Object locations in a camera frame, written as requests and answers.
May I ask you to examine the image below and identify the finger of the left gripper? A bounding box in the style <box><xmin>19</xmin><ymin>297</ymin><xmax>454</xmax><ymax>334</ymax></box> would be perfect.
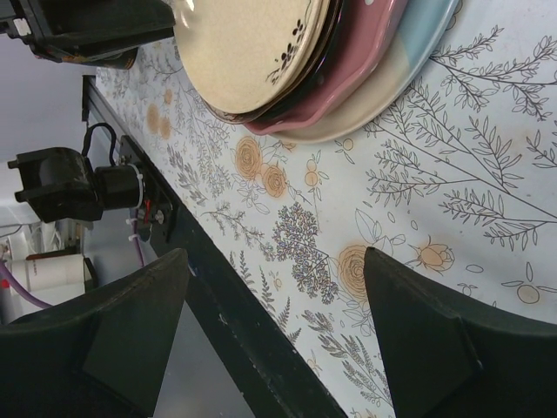
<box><xmin>17</xmin><ymin>1</ymin><xmax>175</xmax><ymax>57</ymax></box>

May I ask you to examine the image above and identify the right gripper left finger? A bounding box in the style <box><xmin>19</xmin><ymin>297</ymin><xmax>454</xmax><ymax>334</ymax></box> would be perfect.
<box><xmin>1</xmin><ymin>249</ymin><xmax>190</xmax><ymax>417</ymax></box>

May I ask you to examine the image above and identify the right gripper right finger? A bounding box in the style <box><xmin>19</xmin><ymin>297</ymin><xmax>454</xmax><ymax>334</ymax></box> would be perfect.
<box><xmin>364</xmin><ymin>247</ymin><xmax>556</xmax><ymax>417</ymax></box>

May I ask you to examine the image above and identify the cream and black plate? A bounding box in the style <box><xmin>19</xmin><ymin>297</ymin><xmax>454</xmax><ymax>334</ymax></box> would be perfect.
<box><xmin>173</xmin><ymin>1</ymin><xmax>330</xmax><ymax>114</ymax></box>

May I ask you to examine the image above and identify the floral table mat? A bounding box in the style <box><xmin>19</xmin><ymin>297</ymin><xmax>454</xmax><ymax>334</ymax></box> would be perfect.
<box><xmin>97</xmin><ymin>1</ymin><xmax>556</xmax><ymax>417</ymax></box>

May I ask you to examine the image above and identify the black glossy plate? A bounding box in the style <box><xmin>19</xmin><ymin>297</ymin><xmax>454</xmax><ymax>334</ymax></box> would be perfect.
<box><xmin>203</xmin><ymin>1</ymin><xmax>350</xmax><ymax>125</ymax></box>

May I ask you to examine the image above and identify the maroon scalloped plate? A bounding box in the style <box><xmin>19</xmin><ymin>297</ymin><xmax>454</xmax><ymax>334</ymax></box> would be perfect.
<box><xmin>244</xmin><ymin>1</ymin><xmax>407</xmax><ymax>135</ymax></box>

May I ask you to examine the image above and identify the blue round plate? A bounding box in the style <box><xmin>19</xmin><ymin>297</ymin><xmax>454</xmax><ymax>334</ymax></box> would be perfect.
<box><xmin>272</xmin><ymin>0</ymin><xmax>462</xmax><ymax>144</ymax></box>

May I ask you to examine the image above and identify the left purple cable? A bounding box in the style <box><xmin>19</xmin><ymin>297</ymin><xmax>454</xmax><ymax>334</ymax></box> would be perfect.
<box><xmin>0</xmin><ymin>230</ymin><xmax>147</xmax><ymax>310</ymax></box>

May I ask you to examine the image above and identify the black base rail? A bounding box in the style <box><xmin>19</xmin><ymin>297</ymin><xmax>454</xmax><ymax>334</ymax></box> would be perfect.
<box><xmin>82</xmin><ymin>76</ymin><xmax>345</xmax><ymax>417</ymax></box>

